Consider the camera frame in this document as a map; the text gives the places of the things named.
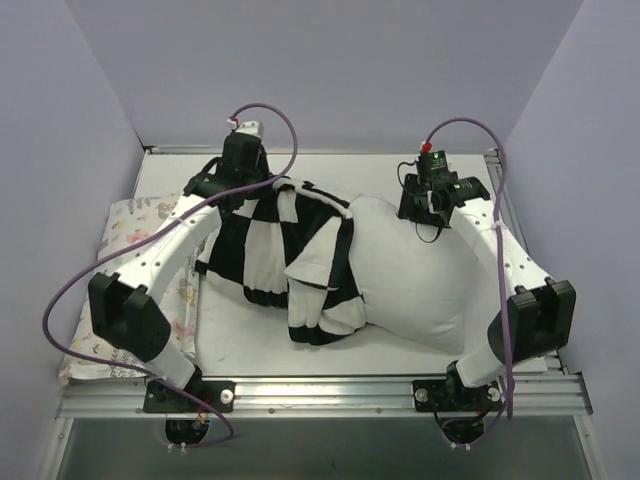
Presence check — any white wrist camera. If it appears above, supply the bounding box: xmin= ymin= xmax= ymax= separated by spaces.
xmin=227 ymin=118 xmax=264 ymax=139
xmin=419 ymin=141 xmax=432 ymax=154

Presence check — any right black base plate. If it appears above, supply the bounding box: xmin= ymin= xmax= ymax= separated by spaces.
xmin=411 ymin=378 xmax=502 ymax=414

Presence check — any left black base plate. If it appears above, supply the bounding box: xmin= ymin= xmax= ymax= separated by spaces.
xmin=142 ymin=380 xmax=235 ymax=414

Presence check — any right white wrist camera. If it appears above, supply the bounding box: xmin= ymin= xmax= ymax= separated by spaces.
xmin=419 ymin=141 xmax=432 ymax=154

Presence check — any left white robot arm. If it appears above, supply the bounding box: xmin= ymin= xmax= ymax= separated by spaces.
xmin=88 ymin=121 xmax=270 ymax=411

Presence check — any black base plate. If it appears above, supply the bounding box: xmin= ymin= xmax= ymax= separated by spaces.
xmin=142 ymin=380 xmax=235 ymax=414
xmin=411 ymin=378 xmax=502 ymax=414

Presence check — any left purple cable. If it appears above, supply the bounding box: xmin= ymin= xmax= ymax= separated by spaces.
xmin=42 ymin=102 xmax=299 ymax=447

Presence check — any white pillow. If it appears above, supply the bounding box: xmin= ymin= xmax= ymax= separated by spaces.
xmin=349 ymin=196 xmax=498 ymax=355

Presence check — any front aluminium rail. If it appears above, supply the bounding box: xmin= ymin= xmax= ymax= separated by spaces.
xmin=55 ymin=371 xmax=596 ymax=420

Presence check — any thin black cable loop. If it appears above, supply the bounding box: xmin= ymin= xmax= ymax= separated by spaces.
xmin=414 ymin=219 xmax=444 ymax=246

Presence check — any right aluminium rail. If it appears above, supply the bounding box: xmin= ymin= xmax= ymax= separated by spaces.
xmin=483 ymin=149 xmax=568 ymax=375

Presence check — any black white checkered pillowcase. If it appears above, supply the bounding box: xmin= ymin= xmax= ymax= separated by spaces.
xmin=195 ymin=178 xmax=366 ymax=346

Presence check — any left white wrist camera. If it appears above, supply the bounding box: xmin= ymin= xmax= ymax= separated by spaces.
xmin=227 ymin=118 xmax=264 ymax=139

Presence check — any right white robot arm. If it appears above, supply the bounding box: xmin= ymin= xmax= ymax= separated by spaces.
xmin=398 ymin=145 xmax=576 ymax=409

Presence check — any aluminium rail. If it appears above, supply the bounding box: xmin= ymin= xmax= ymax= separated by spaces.
xmin=55 ymin=371 xmax=596 ymax=420
xmin=483 ymin=149 xmax=568 ymax=375

